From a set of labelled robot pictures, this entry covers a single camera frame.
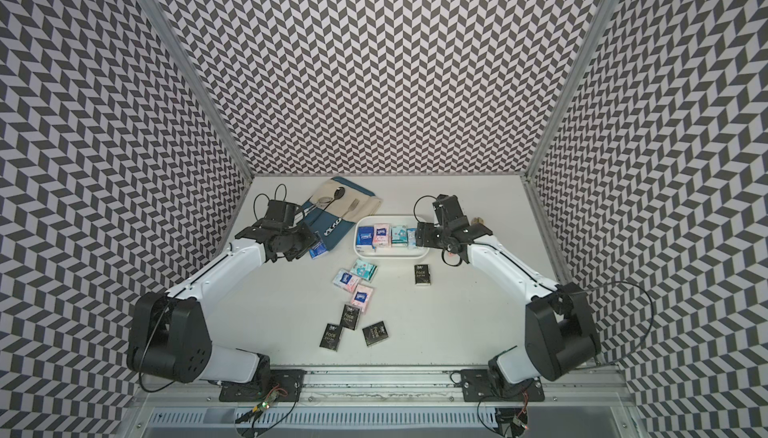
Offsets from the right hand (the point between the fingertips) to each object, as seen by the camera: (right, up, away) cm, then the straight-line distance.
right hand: (428, 239), depth 87 cm
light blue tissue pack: (-5, -1, +11) cm, 12 cm away
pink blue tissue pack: (-25, -13, +2) cm, 28 cm away
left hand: (-33, -1, +1) cm, 33 cm away
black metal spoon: (-32, +14, +25) cm, 43 cm away
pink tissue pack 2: (-20, -16, -2) cm, 25 cm away
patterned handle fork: (-31, +3, +16) cm, 35 cm away
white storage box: (-11, -6, +10) cm, 15 cm away
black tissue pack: (-2, -11, +3) cm, 12 cm away
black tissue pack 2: (-22, -20, -6) cm, 31 cm away
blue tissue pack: (-32, -3, -1) cm, 32 cm away
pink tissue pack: (-14, 0, +8) cm, 16 cm away
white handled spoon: (-37, +11, +21) cm, 45 cm away
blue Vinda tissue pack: (-19, -1, +7) cm, 21 cm away
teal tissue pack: (-19, -10, +4) cm, 22 cm away
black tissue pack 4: (-15, -24, -8) cm, 30 cm away
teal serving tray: (-30, -1, +13) cm, 33 cm away
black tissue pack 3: (-27, -25, -8) cm, 38 cm away
